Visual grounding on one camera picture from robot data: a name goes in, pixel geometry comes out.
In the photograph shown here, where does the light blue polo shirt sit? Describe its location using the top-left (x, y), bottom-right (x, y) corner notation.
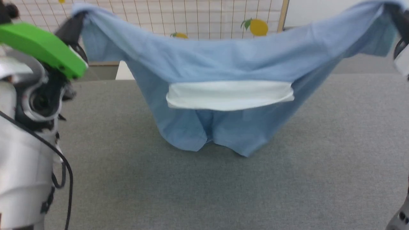
top-left (71, 0), bottom-right (402, 157)

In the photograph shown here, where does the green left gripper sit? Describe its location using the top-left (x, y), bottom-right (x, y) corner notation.
top-left (0, 11), bottom-right (89, 80)

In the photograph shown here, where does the black cable with teal plug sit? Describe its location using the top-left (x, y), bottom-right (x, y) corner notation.
top-left (0, 110), bottom-right (74, 230)

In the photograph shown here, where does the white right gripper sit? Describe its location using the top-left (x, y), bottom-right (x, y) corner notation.
top-left (385, 4), bottom-right (409, 78)

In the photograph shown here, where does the white box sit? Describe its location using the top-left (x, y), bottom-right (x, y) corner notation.
top-left (115, 61), bottom-right (135, 80)

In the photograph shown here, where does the lemon print partition screen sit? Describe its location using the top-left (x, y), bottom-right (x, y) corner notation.
top-left (0, 0), bottom-right (290, 66)

